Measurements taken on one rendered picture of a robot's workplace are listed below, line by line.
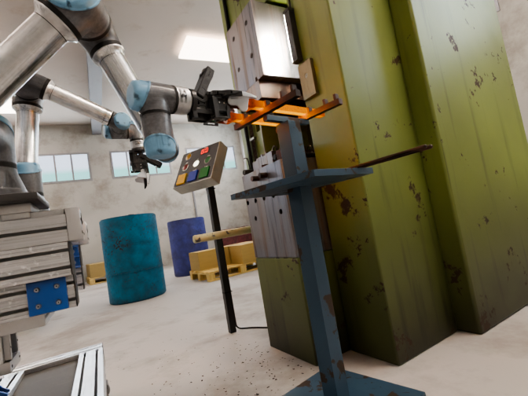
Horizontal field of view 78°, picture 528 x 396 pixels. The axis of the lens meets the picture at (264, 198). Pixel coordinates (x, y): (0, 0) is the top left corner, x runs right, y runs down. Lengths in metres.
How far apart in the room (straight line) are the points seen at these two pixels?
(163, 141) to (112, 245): 3.44
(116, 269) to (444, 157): 3.55
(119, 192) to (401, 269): 7.95
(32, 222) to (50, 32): 0.47
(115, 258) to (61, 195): 4.86
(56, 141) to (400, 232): 8.45
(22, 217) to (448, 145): 1.66
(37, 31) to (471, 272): 1.77
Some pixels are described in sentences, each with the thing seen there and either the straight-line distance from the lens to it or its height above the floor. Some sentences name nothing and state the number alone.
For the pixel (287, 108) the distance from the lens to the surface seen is 1.19.
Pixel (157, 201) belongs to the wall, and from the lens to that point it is 8.95.
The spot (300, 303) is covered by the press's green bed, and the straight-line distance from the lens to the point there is 1.53.
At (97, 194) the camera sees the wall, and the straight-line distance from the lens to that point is 8.87.
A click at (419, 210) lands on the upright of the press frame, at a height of 0.58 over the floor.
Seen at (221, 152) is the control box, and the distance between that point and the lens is 2.09.
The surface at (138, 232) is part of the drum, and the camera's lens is 4.17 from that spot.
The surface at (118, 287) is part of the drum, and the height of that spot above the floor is 0.20.
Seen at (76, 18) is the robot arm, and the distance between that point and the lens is 1.01.
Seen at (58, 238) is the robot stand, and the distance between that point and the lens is 1.03.
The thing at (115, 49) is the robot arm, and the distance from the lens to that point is 1.10.
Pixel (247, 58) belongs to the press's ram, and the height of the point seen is 1.52.
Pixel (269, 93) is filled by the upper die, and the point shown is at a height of 1.29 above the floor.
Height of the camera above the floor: 0.64
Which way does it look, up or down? 4 degrees up
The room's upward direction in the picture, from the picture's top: 10 degrees counter-clockwise
